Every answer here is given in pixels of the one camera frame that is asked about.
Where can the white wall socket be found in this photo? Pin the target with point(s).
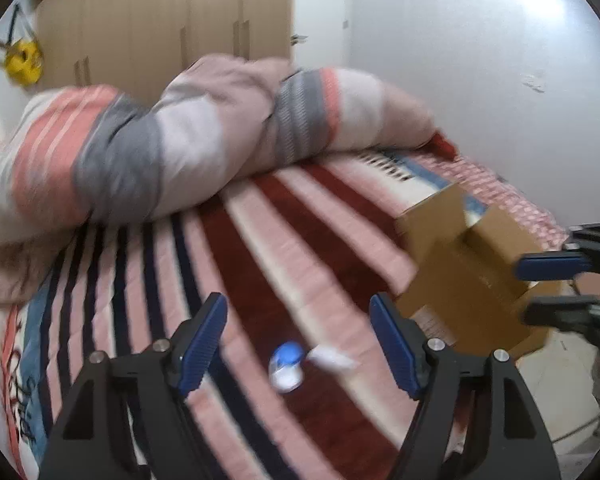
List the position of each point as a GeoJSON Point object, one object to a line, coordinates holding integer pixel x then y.
{"type": "Point", "coordinates": [533, 82]}

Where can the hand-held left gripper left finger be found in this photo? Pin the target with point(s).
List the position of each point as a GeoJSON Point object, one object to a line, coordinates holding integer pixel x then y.
{"type": "Point", "coordinates": [202, 345]}

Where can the striped plush blanket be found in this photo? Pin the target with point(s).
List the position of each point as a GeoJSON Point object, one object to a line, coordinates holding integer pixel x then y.
{"type": "Point", "coordinates": [300, 240]}

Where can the yellow guitar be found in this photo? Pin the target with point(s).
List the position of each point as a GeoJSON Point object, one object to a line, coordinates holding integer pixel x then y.
{"type": "Point", "coordinates": [24, 60]}

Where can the blue white contact lens case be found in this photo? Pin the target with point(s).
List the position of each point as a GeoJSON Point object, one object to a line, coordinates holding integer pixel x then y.
{"type": "Point", "coordinates": [286, 366]}

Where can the pink dotted bed sheet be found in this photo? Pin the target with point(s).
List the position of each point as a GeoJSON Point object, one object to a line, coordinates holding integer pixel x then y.
{"type": "Point", "coordinates": [510, 195]}

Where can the pink grey striped duvet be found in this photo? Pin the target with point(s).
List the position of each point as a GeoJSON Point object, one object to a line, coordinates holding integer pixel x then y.
{"type": "Point", "coordinates": [180, 135]}

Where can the brown cardboard box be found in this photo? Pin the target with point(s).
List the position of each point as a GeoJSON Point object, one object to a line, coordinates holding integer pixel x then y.
{"type": "Point", "coordinates": [475, 270]}

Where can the wooden wardrobe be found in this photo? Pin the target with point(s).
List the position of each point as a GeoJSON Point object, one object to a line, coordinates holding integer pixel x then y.
{"type": "Point", "coordinates": [170, 15]}

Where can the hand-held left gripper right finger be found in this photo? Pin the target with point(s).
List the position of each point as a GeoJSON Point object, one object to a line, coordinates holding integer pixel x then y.
{"type": "Point", "coordinates": [395, 345]}

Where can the red cloth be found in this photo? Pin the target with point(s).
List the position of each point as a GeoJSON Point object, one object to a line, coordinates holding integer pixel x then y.
{"type": "Point", "coordinates": [444, 142]}

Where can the white pump spray bottle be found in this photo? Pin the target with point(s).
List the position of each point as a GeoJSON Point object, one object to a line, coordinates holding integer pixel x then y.
{"type": "Point", "coordinates": [332, 357]}

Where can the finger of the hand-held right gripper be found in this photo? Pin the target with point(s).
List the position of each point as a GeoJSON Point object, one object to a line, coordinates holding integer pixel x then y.
{"type": "Point", "coordinates": [555, 311]}
{"type": "Point", "coordinates": [550, 266]}

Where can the white door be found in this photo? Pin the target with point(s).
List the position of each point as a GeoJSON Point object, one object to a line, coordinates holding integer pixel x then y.
{"type": "Point", "coordinates": [322, 10]}

